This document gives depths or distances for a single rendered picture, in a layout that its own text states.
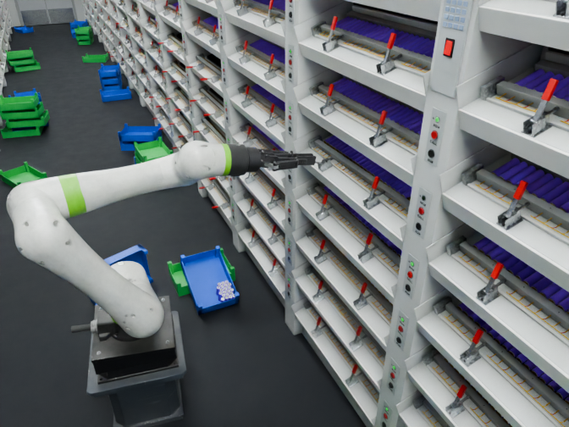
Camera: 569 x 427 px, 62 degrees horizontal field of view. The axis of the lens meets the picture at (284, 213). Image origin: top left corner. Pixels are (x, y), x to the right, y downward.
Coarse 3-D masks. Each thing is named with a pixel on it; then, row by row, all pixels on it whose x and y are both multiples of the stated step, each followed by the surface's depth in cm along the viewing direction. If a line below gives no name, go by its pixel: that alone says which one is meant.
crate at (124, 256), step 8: (136, 248) 236; (144, 248) 236; (112, 256) 230; (120, 256) 230; (128, 256) 231; (136, 256) 241; (144, 256) 240; (112, 264) 232; (144, 264) 244; (152, 280) 244; (96, 304) 227
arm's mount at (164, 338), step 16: (96, 336) 158; (112, 336) 159; (160, 336) 160; (96, 352) 153; (112, 352) 153; (128, 352) 154; (144, 352) 154; (160, 352) 157; (176, 352) 166; (96, 368) 152; (112, 368) 154; (128, 368) 156; (144, 368) 158; (160, 368) 160
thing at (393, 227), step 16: (320, 128) 166; (304, 144) 166; (320, 160) 159; (320, 176) 155; (336, 176) 149; (336, 192) 149; (352, 192) 141; (384, 208) 131; (400, 208) 129; (384, 224) 127; (400, 224) 125; (400, 240) 121
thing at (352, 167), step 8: (320, 144) 162; (328, 152) 159; (336, 152) 155; (336, 160) 155; (344, 160) 150; (352, 168) 146; (360, 168) 145; (352, 176) 145; (360, 176) 144; (368, 176) 140; (368, 184) 140; (384, 184) 136; (392, 192) 132; (384, 200) 133; (392, 200) 132; (400, 200) 128; (408, 200) 127; (408, 208) 126
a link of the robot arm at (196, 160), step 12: (192, 144) 130; (204, 144) 131; (216, 144) 134; (180, 156) 130; (192, 156) 128; (204, 156) 129; (216, 156) 132; (228, 156) 133; (180, 168) 131; (192, 168) 129; (204, 168) 130; (216, 168) 132; (228, 168) 134; (192, 180) 139
